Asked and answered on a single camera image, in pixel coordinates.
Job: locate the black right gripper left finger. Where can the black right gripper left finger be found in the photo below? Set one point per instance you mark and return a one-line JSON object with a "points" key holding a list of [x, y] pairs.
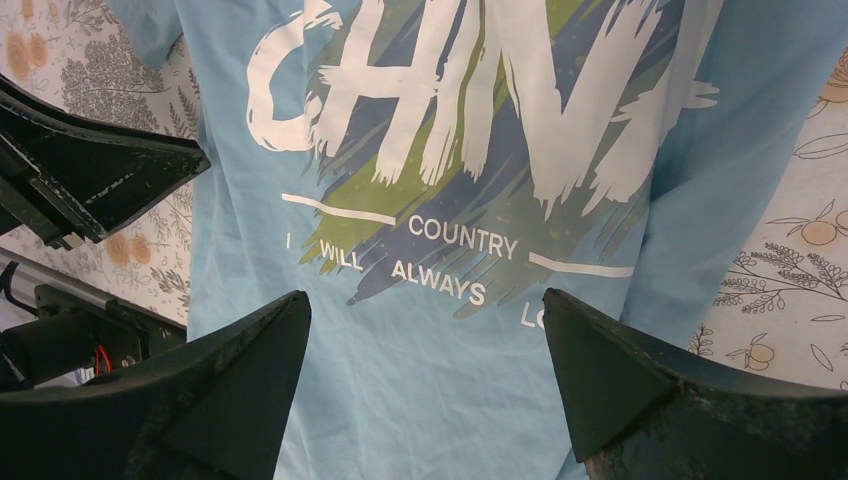
{"points": [[213, 408]]}

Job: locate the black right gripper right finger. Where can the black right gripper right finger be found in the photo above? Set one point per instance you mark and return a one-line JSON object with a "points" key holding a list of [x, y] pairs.
{"points": [[638, 407]]}

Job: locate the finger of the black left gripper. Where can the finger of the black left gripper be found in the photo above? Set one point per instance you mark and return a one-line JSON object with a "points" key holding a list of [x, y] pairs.
{"points": [[65, 175]]}

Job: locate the light blue printed t-shirt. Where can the light blue printed t-shirt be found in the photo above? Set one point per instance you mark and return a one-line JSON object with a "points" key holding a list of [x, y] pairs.
{"points": [[695, 104]]}

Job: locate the floral patterned table mat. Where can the floral patterned table mat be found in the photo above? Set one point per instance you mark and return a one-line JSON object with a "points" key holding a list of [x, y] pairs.
{"points": [[782, 265]]}

